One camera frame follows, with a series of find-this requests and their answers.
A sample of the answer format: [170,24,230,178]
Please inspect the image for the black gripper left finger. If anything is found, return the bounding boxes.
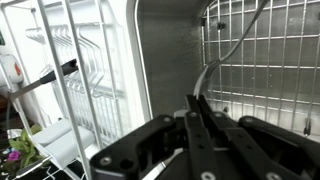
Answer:
[89,94,223,180]

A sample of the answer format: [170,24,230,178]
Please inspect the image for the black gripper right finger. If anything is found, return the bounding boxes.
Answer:
[197,95,320,180]

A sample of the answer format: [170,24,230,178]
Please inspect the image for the silver spoon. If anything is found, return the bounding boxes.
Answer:
[143,0,270,180]

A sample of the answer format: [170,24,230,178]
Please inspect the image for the white utensil holder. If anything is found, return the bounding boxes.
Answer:
[31,118,96,168]

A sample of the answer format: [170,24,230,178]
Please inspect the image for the plant with purple flower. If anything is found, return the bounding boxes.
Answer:
[0,124,52,175]

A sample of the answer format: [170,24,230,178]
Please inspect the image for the wire sink bottom grid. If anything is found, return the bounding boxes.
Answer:
[199,0,320,136]

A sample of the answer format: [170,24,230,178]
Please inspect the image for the metal wire dish rack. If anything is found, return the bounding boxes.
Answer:
[0,0,155,180]

